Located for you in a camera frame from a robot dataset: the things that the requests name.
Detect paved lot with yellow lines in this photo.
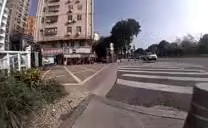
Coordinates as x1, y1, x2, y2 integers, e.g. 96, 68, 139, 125
41, 63, 108, 88

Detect large dark tree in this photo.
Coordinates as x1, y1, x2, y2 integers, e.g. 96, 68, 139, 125
109, 18, 143, 60

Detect white car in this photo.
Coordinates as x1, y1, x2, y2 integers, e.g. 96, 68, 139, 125
143, 52, 159, 62

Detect grey asphalt main road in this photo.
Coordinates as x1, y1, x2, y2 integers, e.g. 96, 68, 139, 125
105, 57, 208, 113

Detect white zebra crossing stripes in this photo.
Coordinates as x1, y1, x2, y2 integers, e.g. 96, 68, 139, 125
115, 63, 208, 95

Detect tall pink building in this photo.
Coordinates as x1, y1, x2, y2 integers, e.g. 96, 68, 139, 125
35, 0, 97, 66

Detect gravel strip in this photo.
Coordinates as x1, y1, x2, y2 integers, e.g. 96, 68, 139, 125
26, 88, 90, 128

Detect row of trees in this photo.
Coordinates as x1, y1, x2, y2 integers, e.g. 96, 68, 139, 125
133, 32, 208, 58

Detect white fence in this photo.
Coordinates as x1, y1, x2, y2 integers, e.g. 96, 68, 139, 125
0, 49, 33, 71

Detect green bush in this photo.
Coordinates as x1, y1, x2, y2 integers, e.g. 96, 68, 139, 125
0, 68, 68, 128

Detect tall grey building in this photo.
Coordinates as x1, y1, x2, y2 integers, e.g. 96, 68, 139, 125
0, 0, 38, 54

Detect dark striped bollard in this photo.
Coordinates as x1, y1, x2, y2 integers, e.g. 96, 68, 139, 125
183, 82, 208, 128

